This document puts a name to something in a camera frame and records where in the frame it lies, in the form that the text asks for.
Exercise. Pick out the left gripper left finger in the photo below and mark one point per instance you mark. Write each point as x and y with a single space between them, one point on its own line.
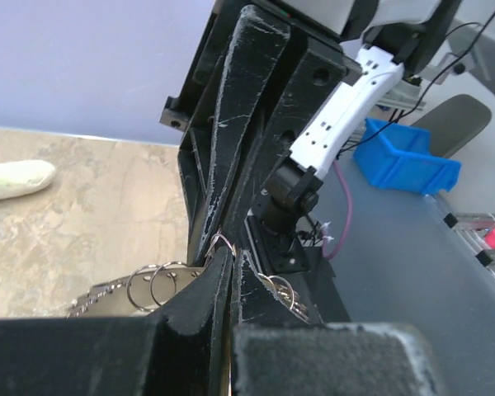
175 350

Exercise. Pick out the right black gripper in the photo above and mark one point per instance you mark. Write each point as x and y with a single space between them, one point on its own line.
229 132

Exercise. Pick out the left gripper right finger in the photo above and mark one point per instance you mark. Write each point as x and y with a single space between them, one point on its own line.
274 352

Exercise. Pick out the metal disc with keyrings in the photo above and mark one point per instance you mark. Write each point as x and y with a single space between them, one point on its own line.
145 290

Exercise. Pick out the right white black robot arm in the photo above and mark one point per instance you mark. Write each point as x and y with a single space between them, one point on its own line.
398 40

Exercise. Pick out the blue plastic bin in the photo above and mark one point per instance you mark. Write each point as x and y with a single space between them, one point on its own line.
397 157

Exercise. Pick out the grey office chair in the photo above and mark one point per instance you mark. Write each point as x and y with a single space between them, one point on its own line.
454 123

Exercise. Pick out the white toy vegetable green leaves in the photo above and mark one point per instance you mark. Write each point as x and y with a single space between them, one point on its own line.
22 178

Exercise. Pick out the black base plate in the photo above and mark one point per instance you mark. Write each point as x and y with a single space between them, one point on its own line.
295 266

